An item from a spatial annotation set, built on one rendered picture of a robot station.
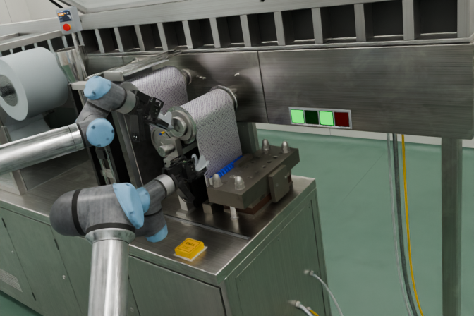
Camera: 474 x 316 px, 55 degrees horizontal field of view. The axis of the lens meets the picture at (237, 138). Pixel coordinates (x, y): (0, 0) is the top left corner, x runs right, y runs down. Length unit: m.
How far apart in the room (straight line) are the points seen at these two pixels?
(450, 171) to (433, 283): 1.08
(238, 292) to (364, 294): 1.23
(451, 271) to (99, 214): 1.41
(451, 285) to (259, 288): 0.81
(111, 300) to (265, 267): 0.73
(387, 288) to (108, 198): 1.90
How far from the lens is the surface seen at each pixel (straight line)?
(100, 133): 1.30
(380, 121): 1.61
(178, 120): 1.63
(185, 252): 1.52
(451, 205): 1.87
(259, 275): 1.64
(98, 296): 1.08
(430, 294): 2.70
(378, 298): 2.65
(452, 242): 1.95
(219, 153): 1.74
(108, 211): 1.12
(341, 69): 1.61
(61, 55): 2.18
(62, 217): 1.17
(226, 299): 1.53
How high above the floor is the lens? 1.75
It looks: 21 degrees down
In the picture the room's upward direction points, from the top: 10 degrees counter-clockwise
